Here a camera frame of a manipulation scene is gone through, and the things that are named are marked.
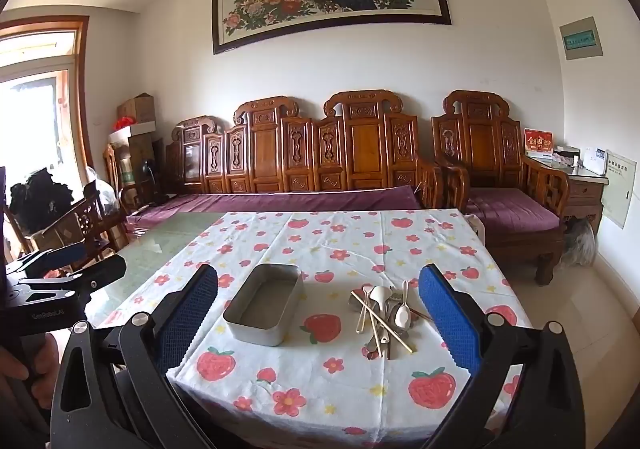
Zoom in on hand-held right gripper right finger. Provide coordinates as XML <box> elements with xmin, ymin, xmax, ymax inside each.
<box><xmin>417</xmin><ymin>263</ymin><xmax>586</xmax><ymax>449</ymax></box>

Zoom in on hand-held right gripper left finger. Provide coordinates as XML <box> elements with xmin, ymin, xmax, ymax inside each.
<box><xmin>50</xmin><ymin>263</ymin><xmax>219</xmax><ymax>449</ymax></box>

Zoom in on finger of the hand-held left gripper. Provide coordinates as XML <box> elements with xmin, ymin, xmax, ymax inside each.
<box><xmin>20</xmin><ymin>239</ymin><xmax>104</xmax><ymax>278</ymax></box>
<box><xmin>22</xmin><ymin>254</ymin><xmax>127</xmax><ymax>298</ymax></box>

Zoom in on rectangular metal tray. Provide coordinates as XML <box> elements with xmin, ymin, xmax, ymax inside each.
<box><xmin>222</xmin><ymin>263</ymin><xmax>306</xmax><ymax>347</ymax></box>

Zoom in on beige plastic spoon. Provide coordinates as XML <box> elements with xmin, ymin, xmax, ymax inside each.
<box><xmin>356</xmin><ymin>285</ymin><xmax>376</xmax><ymax>332</ymax></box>

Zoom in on person's left forearm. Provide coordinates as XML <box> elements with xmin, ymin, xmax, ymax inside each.
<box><xmin>0</xmin><ymin>377</ymin><xmax>51</xmax><ymax>435</ymax></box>

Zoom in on person's left hand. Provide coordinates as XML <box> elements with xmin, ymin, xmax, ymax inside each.
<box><xmin>0</xmin><ymin>345</ymin><xmax>31</xmax><ymax>383</ymax></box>

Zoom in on wooden chair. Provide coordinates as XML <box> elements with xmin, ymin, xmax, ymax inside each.
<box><xmin>30</xmin><ymin>179</ymin><xmax>127</xmax><ymax>262</ymax></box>
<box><xmin>102</xmin><ymin>144</ymin><xmax>142</xmax><ymax>216</ymax></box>

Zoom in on black cloth pile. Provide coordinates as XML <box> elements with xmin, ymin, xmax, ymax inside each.
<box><xmin>10</xmin><ymin>168</ymin><xmax>74</xmax><ymax>235</ymax></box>

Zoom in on white ceramic spoon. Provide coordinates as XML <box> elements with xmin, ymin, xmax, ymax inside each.
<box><xmin>371</xmin><ymin>285</ymin><xmax>396</xmax><ymax>345</ymax></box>

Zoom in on clear plastic bag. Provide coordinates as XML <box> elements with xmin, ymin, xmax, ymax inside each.
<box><xmin>85</xmin><ymin>166</ymin><xmax>122</xmax><ymax>210</ymax></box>

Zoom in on black desk lamp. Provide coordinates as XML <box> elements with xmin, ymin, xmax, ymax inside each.
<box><xmin>140</xmin><ymin>159</ymin><xmax>162</xmax><ymax>206</ymax></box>

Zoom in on strawberry printed tablecloth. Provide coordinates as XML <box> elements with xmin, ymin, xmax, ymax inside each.
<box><xmin>87</xmin><ymin>210</ymin><xmax>531</xmax><ymax>449</ymax></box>

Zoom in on purple armchair cushion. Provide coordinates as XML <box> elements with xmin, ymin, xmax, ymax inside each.
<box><xmin>466</xmin><ymin>187</ymin><xmax>562</xmax><ymax>233</ymax></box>

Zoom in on stacked cardboard boxes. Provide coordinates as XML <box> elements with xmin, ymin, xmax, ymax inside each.
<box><xmin>107</xmin><ymin>116</ymin><xmax>156</xmax><ymax>148</ymax></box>

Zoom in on grey plastic bag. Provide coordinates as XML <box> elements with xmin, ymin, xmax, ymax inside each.
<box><xmin>560</xmin><ymin>219</ymin><xmax>599</xmax><ymax>268</ymax></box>

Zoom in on purple sofa cushion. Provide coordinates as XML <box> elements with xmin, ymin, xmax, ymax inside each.
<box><xmin>127</xmin><ymin>186</ymin><xmax>424</xmax><ymax>231</ymax></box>

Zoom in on wooden side table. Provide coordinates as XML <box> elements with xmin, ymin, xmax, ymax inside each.
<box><xmin>561</xmin><ymin>163</ymin><xmax>610</xmax><ymax>241</ymax></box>

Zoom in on carved wooden armchair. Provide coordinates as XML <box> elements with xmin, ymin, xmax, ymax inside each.
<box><xmin>431</xmin><ymin>90</ymin><xmax>572</xmax><ymax>286</ymax></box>

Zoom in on carved wooden sofa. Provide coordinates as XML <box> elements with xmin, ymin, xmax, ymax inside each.
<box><xmin>165</xmin><ymin>89</ymin><xmax>446</xmax><ymax>212</ymax></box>

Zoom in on red desk calendar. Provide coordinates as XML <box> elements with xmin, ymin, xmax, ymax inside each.
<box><xmin>523</xmin><ymin>128</ymin><xmax>555</xmax><ymax>160</ymax></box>

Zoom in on tissue box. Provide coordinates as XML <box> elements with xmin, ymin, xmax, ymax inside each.
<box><xmin>552</xmin><ymin>146</ymin><xmax>581</xmax><ymax>168</ymax></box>

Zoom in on white router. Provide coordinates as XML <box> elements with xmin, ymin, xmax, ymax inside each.
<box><xmin>580</xmin><ymin>145</ymin><xmax>607</xmax><ymax>176</ymax></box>

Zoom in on wooden door frame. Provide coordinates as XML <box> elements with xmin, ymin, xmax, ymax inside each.
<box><xmin>0</xmin><ymin>15</ymin><xmax>97</xmax><ymax>170</ymax></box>

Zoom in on grey wall electrical box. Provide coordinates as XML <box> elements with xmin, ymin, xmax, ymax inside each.
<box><xmin>559</xmin><ymin>17</ymin><xmax>601</xmax><ymax>60</ymax></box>

